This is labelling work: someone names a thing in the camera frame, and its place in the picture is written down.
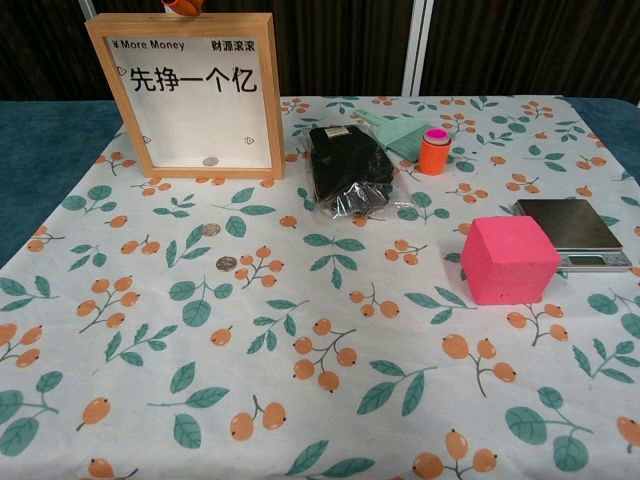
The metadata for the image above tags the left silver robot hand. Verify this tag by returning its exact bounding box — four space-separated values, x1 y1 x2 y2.
161 0 207 18

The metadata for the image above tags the floral print tablecloth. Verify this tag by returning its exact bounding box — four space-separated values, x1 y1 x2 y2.
0 94 640 480

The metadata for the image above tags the teal table cover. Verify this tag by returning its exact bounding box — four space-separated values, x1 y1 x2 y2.
0 97 640 269

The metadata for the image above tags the black item in plastic bag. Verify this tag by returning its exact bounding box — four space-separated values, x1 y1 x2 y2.
305 124 419 221

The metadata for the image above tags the mint green scoop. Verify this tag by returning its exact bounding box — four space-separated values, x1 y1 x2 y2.
353 108 432 164

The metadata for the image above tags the orange cylinder with pink top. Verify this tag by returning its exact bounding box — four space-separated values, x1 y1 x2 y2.
417 127 453 177

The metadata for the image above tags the pink foam cube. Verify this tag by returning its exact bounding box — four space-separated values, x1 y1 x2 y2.
459 214 564 306

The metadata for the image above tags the silver digital pocket scale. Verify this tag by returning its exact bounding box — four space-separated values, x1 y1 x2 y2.
514 198 634 274

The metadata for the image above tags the wooden frame coin bank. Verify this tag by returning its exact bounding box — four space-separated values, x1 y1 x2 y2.
83 12 287 180

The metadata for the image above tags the white vertical post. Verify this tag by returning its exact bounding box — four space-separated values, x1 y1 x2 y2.
402 0 434 97

